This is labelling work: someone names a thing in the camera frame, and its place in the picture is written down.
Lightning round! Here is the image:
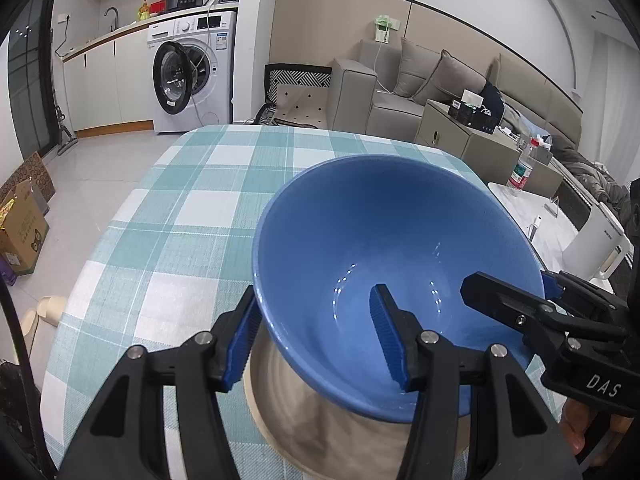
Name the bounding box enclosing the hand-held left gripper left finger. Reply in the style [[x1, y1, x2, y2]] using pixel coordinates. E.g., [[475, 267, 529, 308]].
[[57, 285, 264, 480]]

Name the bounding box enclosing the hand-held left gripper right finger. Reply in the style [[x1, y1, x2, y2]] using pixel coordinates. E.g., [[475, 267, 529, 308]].
[[369, 284, 583, 480]]

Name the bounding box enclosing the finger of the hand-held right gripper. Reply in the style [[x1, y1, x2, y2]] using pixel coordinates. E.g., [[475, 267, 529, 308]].
[[541, 270, 630, 328], [460, 271, 628, 368]]

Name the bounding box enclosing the cream plate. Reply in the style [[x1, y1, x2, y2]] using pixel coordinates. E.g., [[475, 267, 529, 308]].
[[243, 330, 476, 480]]

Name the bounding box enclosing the blue bowl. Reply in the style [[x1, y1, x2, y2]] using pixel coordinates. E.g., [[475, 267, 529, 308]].
[[252, 155, 547, 423]]

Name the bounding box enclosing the person's right hand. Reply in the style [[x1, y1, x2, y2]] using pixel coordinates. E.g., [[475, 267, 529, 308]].
[[559, 402, 592, 456]]

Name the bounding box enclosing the white marble side table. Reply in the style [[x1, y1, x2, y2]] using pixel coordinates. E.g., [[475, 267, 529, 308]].
[[487, 180, 631, 286]]

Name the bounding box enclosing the white electric kettle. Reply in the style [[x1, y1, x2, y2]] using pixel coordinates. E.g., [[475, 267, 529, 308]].
[[564, 202, 635, 281]]

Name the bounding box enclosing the plastic water bottle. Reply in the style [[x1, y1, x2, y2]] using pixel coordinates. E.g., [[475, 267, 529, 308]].
[[506, 139, 541, 197]]

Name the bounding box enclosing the grey blanket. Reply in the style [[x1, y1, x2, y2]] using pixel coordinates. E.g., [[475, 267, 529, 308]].
[[550, 135, 633, 211]]

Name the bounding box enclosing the black box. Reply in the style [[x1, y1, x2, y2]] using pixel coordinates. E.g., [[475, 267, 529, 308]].
[[447, 100, 502, 128]]

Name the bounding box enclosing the navy cushion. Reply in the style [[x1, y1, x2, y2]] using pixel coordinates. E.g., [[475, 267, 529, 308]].
[[480, 81, 506, 121]]

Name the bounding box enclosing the beige slipper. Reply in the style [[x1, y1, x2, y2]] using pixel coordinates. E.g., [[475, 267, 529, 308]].
[[37, 296, 68, 328], [20, 310, 40, 358]]

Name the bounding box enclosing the grey cushion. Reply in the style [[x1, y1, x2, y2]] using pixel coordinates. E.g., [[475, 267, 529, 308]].
[[410, 50, 488, 106], [392, 37, 443, 98]]

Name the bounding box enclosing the grey sofa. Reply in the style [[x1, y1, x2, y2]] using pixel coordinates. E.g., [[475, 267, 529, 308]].
[[327, 37, 586, 146]]

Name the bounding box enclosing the brown cardboard box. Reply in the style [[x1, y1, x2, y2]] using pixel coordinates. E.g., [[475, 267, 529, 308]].
[[0, 180, 51, 276]]

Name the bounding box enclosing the white washing machine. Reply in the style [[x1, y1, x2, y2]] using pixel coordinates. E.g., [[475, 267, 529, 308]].
[[146, 10, 238, 135]]

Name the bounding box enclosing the patterned cardboard box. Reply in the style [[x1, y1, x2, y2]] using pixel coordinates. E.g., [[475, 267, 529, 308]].
[[0, 152, 57, 206]]

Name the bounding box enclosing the white kitchen cabinet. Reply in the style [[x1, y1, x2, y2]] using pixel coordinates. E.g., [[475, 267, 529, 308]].
[[61, 25, 156, 133]]

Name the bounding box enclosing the white charging cable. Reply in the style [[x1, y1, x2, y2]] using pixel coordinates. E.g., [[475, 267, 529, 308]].
[[375, 42, 401, 96]]

